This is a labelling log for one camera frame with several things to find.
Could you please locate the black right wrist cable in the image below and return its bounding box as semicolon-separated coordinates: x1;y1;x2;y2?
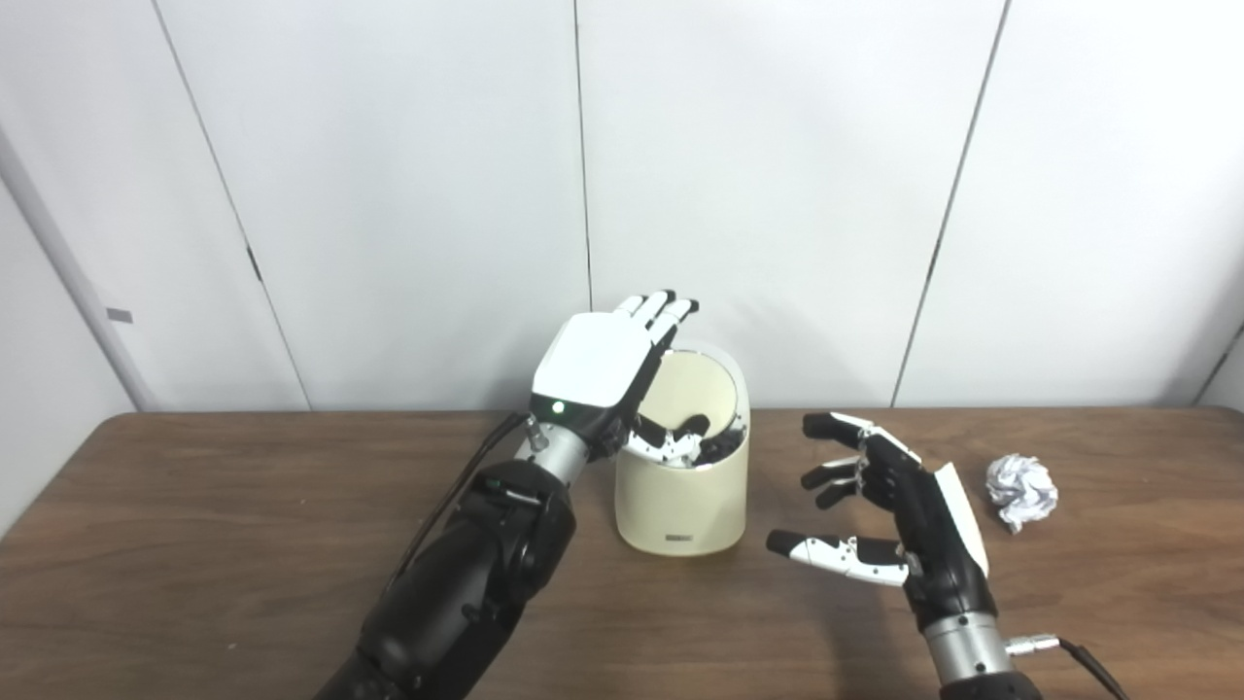
1006;634;1133;700

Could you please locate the cream-colored desktop trash bin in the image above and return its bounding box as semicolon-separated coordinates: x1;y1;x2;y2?
614;342;751;558

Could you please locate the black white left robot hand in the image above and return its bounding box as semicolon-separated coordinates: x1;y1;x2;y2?
530;289;715;470

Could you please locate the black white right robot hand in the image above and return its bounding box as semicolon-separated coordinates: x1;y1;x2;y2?
766;411;999;633

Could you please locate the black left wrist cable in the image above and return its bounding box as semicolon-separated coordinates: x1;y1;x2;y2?
384;413;534;594

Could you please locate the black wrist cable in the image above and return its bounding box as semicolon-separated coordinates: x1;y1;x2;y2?
1006;634;1133;700
384;413;534;594

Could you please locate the white paper ball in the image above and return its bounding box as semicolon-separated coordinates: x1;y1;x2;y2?
985;453;1059;534

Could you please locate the cream round bin lid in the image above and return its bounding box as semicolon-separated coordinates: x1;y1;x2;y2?
637;350;737;453

